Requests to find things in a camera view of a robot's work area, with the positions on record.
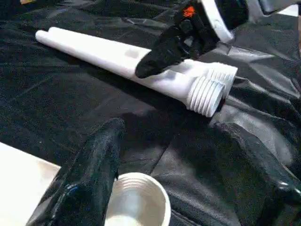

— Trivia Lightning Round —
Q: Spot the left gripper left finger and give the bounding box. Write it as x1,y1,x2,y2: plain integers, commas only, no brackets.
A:
25,117,125,226

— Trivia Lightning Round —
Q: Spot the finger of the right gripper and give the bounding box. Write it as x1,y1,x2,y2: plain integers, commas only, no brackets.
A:
135,24,190,80

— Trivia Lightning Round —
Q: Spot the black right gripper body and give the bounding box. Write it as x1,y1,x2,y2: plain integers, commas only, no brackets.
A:
174,0,219,59

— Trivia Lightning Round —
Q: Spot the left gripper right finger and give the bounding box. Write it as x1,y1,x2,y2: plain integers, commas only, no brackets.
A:
213,121,301,226

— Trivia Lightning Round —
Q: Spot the white plastic table leg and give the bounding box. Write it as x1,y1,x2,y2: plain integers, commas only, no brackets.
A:
35,30,224,118
48,26,238,95

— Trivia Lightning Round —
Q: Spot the white plastic table top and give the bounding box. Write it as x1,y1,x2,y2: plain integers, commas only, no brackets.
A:
0,142,171,226

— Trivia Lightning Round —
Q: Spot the black plastic mat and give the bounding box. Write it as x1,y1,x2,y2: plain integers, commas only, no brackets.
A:
0,0,301,226

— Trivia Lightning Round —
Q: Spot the white board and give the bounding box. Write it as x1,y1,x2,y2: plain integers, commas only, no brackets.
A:
277,3,301,17

